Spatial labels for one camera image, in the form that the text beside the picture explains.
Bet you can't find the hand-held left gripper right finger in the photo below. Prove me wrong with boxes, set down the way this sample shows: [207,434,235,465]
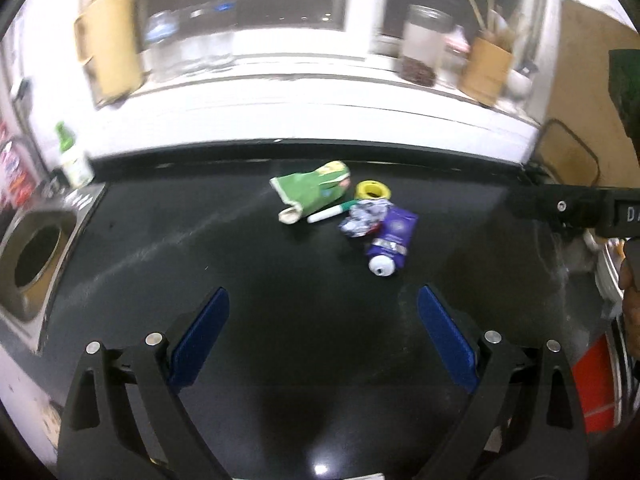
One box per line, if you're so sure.
[416,284,586,480]

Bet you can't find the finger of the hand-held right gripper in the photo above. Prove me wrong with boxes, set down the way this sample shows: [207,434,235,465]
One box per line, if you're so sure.
[520,182,608,228]

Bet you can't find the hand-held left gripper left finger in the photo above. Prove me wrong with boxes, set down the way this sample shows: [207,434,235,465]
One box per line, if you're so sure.
[57,286,231,480]

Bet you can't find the purple tube white cap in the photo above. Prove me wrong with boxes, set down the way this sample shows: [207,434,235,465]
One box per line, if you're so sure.
[366,205,420,277]

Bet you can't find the blue white wrapper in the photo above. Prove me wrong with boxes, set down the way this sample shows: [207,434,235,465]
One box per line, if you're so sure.
[339,199,393,240]

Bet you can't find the yellow tape roll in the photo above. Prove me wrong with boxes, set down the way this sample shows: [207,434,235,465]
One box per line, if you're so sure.
[356,179,392,202]

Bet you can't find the white marker with green cap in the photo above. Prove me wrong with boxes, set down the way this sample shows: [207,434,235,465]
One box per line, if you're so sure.
[306,201,358,224]

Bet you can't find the green snack packet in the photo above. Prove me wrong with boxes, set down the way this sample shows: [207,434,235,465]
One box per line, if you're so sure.
[270,160,353,225]

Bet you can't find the person's right hand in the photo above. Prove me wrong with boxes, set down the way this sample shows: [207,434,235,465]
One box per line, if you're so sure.
[617,257,640,361]

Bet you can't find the metal basin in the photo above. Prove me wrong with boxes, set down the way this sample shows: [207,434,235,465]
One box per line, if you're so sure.
[595,240,631,321]

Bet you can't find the white ceramic jar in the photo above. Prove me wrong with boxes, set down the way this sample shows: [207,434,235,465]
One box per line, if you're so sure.
[505,67,533,101]

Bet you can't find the dark green cloth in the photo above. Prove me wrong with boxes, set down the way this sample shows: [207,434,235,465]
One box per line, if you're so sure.
[609,49,640,136]

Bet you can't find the wooden cutting board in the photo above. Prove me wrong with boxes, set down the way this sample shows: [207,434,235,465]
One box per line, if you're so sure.
[542,0,640,191]

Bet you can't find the bamboo utensil holder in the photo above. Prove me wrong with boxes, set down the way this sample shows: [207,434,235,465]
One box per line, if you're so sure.
[459,35,516,106]

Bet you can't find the red plastic container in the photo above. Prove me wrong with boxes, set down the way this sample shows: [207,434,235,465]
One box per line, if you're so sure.
[572,340,623,433]

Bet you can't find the pink cap baby bottle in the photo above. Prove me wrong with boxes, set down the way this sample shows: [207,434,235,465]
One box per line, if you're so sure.
[439,25,471,88]

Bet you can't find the round dark bucket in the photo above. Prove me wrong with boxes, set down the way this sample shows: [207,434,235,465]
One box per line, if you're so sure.
[12,225,63,301]

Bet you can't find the stainless steel sink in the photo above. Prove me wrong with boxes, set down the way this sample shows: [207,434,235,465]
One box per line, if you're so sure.
[0,182,106,356]

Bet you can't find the bundle of chopsticks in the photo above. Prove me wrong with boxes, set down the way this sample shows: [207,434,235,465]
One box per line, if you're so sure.
[461,0,521,53]

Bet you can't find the glass jar with peppercorns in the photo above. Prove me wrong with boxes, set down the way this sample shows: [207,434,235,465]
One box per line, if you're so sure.
[399,4,453,86]

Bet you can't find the green cap dish soap bottle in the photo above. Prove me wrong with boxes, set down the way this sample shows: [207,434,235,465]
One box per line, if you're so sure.
[54,121,95,188]

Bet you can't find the red printed packet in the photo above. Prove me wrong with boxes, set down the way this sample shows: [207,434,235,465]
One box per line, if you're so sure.
[0,120,31,211]

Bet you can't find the tall clear glass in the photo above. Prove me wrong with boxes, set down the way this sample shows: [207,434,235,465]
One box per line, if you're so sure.
[177,10,208,73]
[207,5,236,71]

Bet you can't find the blue cap baby bottle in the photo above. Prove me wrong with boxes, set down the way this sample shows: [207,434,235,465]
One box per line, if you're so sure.
[145,10,181,73]

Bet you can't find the yellow plastic pitcher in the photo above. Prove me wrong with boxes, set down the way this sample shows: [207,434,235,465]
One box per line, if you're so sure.
[74,0,146,108]

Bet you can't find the black wire rack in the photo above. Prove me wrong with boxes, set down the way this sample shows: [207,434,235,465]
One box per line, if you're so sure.
[530,117,601,188]

